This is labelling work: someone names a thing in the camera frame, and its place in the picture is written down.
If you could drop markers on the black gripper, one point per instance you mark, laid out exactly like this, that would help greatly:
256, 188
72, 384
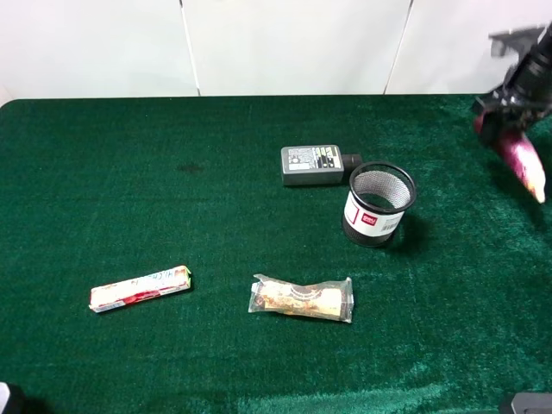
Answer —
520, 101

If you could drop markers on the purple eggplant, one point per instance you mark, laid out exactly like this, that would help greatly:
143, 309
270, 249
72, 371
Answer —
516, 150

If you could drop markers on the black white object bottom left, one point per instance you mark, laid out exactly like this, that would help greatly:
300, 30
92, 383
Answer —
11, 399

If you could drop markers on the black mesh pen holder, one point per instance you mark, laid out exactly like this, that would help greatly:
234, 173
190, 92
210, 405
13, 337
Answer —
379, 195

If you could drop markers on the grey power adapter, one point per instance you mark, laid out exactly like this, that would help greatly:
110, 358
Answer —
316, 165

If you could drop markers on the green velvet table cloth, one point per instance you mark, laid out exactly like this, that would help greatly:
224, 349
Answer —
452, 317

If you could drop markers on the clear wrapped snack bar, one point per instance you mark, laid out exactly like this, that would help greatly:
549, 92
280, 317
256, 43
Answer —
329, 300

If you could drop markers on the grey device bottom right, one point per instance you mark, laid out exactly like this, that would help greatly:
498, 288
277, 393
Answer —
527, 403

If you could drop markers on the white red candy pack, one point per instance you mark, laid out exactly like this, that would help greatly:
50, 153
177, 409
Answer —
132, 291

